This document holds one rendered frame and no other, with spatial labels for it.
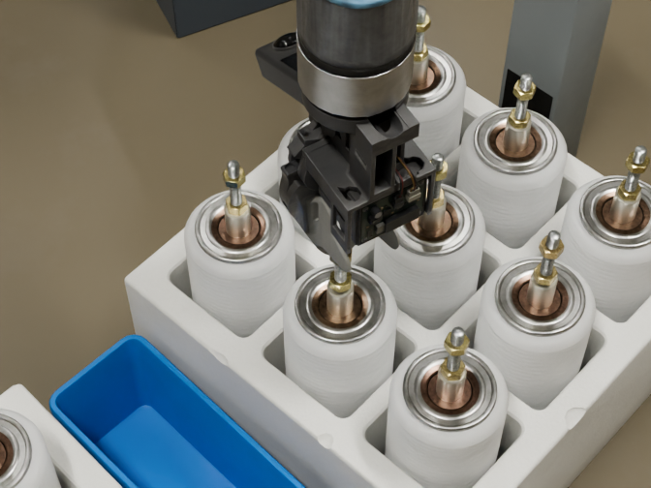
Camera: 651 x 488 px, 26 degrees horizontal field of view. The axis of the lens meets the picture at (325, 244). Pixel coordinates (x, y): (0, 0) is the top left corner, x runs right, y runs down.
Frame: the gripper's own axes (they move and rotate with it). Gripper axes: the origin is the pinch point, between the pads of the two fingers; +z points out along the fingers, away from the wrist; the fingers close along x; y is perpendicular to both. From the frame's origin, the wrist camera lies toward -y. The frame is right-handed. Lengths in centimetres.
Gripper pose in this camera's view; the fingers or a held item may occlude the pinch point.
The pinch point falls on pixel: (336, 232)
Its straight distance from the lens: 109.7
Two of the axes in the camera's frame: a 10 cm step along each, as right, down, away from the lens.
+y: 5.1, 7.1, -4.9
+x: 8.6, -4.2, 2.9
